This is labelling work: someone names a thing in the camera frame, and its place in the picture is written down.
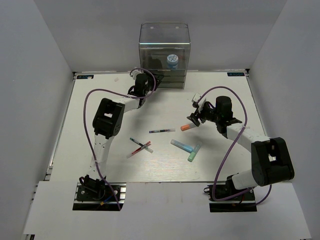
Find green ink gel pen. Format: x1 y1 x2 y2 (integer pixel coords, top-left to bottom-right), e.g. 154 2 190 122
129 137 154 154

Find red ink gel pen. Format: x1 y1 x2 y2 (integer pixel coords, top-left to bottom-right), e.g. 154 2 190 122
126 141 151 159

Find green highlighter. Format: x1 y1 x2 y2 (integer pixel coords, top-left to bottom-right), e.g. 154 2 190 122
187 142 202 162

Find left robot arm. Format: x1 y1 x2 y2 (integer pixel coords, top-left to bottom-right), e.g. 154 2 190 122
88 70 164 180

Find purple cable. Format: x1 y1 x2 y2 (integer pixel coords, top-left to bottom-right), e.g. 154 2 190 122
197 86 272 205
83 67 158 210

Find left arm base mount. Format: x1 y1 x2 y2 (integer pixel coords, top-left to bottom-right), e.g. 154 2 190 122
72 175 127 212

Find blue cleaning gel jar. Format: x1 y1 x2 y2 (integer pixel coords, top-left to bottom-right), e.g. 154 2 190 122
166 54 179 69

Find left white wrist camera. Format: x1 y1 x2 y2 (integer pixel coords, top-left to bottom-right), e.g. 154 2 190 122
129 68 143 79

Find clear acrylic organizer lid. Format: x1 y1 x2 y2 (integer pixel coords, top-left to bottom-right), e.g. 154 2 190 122
138 22 191 68

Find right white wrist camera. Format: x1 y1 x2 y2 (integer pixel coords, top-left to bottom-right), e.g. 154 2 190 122
191 93 207 108

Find blue highlighter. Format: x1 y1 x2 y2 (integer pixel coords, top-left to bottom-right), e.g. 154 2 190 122
170 139 193 153

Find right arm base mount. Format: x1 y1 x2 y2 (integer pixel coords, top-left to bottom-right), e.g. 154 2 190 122
203 184 257 213

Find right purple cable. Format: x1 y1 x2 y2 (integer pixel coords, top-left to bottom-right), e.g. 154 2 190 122
197 86 272 205

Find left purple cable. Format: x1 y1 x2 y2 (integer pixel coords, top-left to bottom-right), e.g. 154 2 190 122
83 67 158 210

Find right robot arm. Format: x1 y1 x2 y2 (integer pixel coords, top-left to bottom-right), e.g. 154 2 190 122
187 93 295 200

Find clear drawer organizer box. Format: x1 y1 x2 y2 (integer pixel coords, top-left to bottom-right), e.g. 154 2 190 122
140 54 188 89

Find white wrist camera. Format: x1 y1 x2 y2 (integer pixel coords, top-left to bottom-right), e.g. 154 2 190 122
191 93 207 108
129 68 143 79

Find orange cap highlighter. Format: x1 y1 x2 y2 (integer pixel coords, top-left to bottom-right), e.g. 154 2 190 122
180 123 197 132

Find purple ink gel pen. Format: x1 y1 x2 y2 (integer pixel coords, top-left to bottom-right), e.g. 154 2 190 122
149 128 176 134

